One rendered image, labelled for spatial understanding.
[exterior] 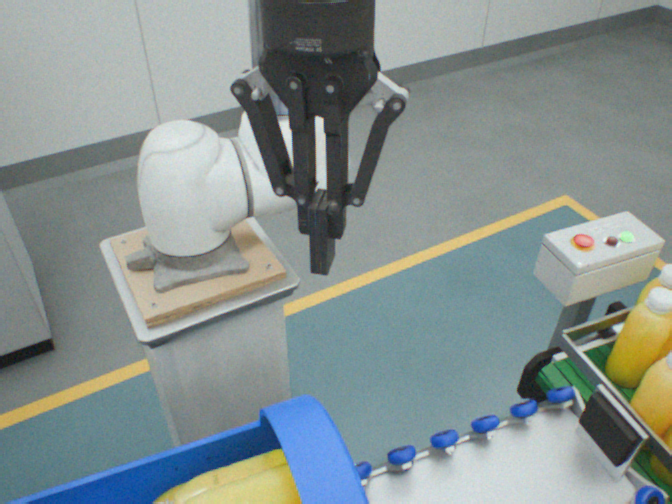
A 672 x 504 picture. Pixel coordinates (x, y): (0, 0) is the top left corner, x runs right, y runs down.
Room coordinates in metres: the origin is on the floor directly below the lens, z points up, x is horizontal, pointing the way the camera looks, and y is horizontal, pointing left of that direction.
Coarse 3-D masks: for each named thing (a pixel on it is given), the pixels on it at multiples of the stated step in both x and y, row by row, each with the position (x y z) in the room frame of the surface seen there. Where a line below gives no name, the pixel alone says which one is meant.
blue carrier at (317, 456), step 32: (288, 416) 0.39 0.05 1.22; (320, 416) 0.39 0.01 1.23; (192, 448) 0.41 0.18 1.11; (224, 448) 0.43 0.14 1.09; (256, 448) 0.44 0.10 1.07; (288, 448) 0.34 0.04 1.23; (320, 448) 0.34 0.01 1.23; (96, 480) 0.37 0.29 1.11; (128, 480) 0.38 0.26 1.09; (160, 480) 0.40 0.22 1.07; (320, 480) 0.31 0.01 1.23; (352, 480) 0.31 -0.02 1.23
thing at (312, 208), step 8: (320, 192) 0.40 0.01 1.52; (320, 200) 0.39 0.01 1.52; (312, 208) 0.38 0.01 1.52; (312, 216) 0.38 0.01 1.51; (312, 224) 0.38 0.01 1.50; (312, 232) 0.38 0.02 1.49; (312, 240) 0.38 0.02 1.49; (312, 248) 0.38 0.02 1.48; (312, 256) 0.38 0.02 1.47; (312, 264) 0.38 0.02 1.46; (312, 272) 0.38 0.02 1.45
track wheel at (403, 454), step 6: (390, 450) 0.51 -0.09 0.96; (396, 450) 0.50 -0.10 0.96; (402, 450) 0.49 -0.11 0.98; (408, 450) 0.49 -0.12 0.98; (414, 450) 0.49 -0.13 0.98; (390, 456) 0.49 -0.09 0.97; (396, 456) 0.48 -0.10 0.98; (402, 456) 0.48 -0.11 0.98; (408, 456) 0.48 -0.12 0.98; (414, 456) 0.49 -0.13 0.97; (390, 462) 0.48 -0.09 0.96; (396, 462) 0.48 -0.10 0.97; (402, 462) 0.48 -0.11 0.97
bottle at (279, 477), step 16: (240, 480) 0.33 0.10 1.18; (256, 480) 0.33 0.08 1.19; (272, 480) 0.33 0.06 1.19; (288, 480) 0.33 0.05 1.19; (192, 496) 0.32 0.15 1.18; (208, 496) 0.31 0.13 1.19; (224, 496) 0.31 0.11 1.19; (240, 496) 0.31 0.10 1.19; (256, 496) 0.31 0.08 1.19; (272, 496) 0.31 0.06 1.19; (288, 496) 0.31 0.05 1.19
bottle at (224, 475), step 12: (264, 456) 0.39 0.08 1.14; (276, 456) 0.39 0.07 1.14; (228, 468) 0.37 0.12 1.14; (240, 468) 0.37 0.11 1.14; (252, 468) 0.37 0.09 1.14; (264, 468) 0.37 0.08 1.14; (192, 480) 0.36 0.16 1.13; (204, 480) 0.36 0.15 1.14; (216, 480) 0.35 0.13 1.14; (228, 480) 0.35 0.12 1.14; (180, 492) 0.34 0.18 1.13; (192, 492) 0.34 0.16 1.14
